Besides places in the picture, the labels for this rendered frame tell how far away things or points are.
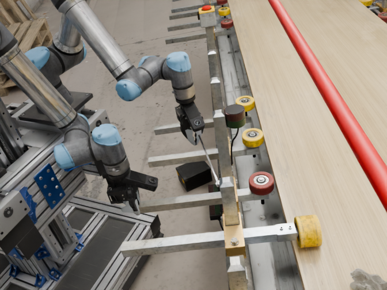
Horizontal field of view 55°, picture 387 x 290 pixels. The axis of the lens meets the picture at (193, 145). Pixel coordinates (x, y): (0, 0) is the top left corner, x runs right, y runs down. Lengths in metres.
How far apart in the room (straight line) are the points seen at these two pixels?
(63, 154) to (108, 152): 0.13
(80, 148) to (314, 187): 0.71
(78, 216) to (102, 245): 0.30
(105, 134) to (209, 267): 1.24
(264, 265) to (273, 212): 0.24
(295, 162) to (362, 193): 0.23
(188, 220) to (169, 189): 0.33
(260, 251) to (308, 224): 0.42
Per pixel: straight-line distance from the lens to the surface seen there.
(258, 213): 1.51
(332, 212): 1.14
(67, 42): 1.56
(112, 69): 1.23
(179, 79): 1.25
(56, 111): 1.18
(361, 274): 1.01
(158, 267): 2.19
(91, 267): 2.05
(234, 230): 1.00
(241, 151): 1.44
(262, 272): 1.34
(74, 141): 1.14
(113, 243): 2.10
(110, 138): 1.08
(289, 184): 1.21
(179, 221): 2.36
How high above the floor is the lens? 1.74
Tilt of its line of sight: 37 degrees down
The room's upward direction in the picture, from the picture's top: 11 degrees counter-clockwise
